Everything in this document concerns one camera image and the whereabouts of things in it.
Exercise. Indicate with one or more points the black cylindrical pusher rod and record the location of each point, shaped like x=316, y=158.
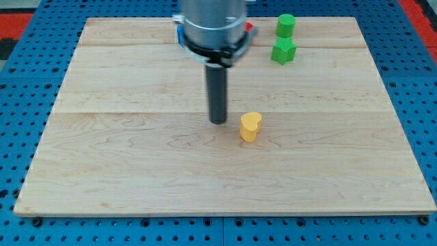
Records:
x=216, y=81

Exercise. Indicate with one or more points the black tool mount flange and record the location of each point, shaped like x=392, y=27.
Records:
x=216, y=42

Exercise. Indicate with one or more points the yellow heart block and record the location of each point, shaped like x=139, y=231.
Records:
x=250, y=124

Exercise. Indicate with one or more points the blue block behind arm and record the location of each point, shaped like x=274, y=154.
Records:
x=180, y=35

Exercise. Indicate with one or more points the red block behind arm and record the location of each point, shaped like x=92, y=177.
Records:
x=248, y=27

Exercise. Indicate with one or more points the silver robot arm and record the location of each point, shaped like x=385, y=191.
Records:
x=198, y=9

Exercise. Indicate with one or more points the green star block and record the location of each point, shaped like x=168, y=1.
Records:
x=283, y=51

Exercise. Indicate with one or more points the green cylinder block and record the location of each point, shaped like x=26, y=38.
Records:
x=285, y=25

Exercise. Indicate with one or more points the wooden board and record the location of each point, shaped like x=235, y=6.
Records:
x=129, y=134

